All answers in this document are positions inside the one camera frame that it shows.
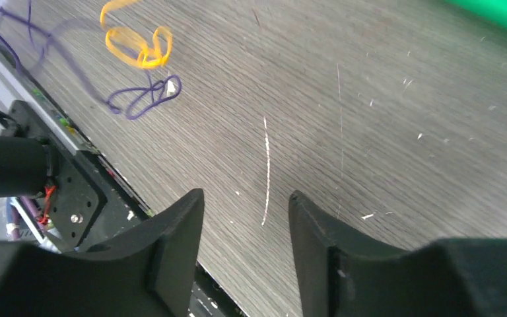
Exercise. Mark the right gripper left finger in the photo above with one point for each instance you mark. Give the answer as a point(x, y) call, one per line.
point(145, 271)

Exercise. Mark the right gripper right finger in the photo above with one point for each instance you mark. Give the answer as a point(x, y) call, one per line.
point(344, 272)

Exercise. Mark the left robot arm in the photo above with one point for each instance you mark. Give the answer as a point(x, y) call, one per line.
point(26, 165)

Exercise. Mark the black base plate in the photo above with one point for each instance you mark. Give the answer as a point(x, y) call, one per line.
point(83, 205)

